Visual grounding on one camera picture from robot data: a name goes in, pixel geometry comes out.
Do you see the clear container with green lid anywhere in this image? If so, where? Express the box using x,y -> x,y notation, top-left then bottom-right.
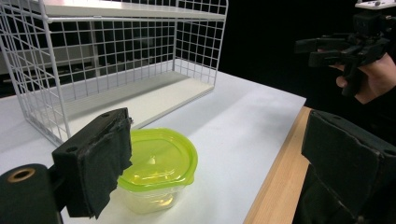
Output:
117,127 -> 199,215

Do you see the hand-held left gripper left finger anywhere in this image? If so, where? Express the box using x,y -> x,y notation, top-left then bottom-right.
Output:
50,106 -> 134,219

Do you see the white wire rack shelf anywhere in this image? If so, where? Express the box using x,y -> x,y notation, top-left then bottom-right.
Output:
0,0 -> 230,147

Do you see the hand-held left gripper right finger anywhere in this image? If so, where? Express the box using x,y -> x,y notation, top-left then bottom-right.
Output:
292,108 -> 396,224

